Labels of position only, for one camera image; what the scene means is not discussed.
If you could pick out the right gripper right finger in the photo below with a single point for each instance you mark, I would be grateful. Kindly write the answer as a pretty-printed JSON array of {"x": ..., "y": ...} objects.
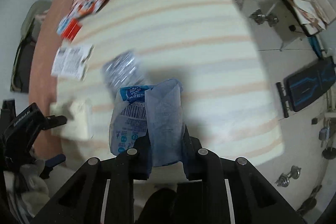
[{"x": 227, "y": 191}]

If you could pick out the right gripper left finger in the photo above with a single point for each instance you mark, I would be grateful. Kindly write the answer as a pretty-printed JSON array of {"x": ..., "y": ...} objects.
[{"x": 100, "y": 191}]

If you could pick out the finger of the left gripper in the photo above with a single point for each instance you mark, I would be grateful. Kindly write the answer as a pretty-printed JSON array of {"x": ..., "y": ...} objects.
[
  {"x": 54, "y": 121},
  {"x": 50, "y": 164}
]

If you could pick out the white printed leaflet box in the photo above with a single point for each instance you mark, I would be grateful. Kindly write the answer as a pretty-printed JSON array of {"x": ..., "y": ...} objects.
[{"x": 70, "y": 61}]

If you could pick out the silver pill blister pack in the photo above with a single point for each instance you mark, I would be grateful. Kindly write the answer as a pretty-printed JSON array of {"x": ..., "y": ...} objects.
[{"x": 123, "y": 71}]

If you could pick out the red blue medicine box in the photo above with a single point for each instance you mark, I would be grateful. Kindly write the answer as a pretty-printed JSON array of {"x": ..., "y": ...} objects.
[{"x": 68, "y": 28}]

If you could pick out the blue white plastic wrapper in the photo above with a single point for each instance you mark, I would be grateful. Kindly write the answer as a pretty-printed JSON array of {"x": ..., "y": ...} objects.
[{"x": 153, "y": 110}]

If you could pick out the right black trouser leg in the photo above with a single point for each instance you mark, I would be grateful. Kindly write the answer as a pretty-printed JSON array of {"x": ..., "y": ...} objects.
[{"x": 159, "y": 208}]

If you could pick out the black dumbbell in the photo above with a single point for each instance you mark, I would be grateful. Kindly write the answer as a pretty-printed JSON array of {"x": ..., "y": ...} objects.
[
  {"x": 284, "y": 178},
  {"x": 260, "y": 18}
]

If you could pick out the open cardboard box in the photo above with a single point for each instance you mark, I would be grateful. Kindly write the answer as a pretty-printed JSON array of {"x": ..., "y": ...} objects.
[{"x": 313, "y": 16}]

